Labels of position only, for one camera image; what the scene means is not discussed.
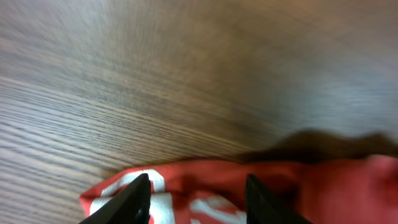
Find red FRAM t-shirt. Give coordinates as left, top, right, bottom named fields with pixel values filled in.
left=80, top=155, right=397, bottom=223

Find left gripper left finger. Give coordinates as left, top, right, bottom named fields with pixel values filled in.
left=79, top=174, right=151, bottom=224

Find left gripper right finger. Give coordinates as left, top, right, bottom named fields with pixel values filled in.
left=245, top=174, right=312, bottom=224

